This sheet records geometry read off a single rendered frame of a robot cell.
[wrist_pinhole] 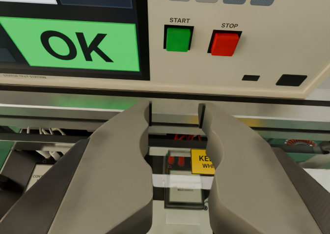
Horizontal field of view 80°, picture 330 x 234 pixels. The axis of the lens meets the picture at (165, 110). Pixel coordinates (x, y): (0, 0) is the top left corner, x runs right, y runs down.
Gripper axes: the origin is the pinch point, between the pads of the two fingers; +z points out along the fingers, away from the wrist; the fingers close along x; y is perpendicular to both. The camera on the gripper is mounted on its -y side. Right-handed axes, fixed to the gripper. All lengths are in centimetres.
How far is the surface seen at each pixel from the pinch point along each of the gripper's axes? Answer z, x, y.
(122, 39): 6.6, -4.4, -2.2
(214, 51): 6.2, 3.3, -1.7
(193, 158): 6.4, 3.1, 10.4
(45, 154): 17.5, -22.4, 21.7
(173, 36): 5.7, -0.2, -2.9
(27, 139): 9.6, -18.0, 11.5
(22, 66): 8.2, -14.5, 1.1
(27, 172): 24, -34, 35
